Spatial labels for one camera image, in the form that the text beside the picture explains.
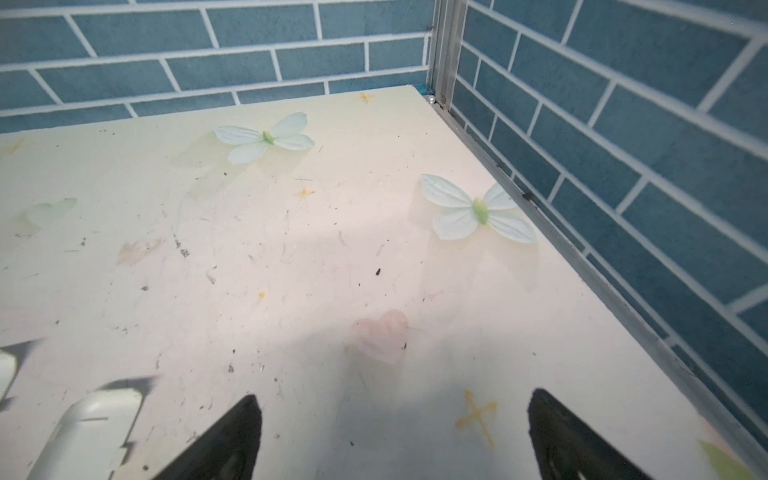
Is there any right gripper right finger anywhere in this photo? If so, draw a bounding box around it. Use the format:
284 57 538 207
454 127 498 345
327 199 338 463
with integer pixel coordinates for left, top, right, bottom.
528 388 650 480

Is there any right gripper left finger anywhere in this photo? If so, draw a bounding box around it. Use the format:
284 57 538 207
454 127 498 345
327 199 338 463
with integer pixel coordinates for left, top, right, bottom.
155 394 263 480

